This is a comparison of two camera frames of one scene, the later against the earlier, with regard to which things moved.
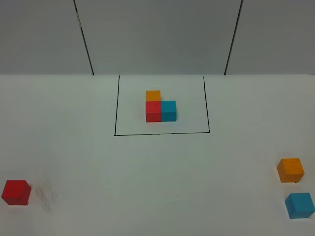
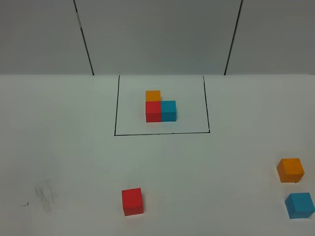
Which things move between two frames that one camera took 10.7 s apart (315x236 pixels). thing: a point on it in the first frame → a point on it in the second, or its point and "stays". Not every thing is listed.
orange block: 290,170 stays
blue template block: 168,110 stays
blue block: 299,205 stays
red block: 16,192 → 132,202
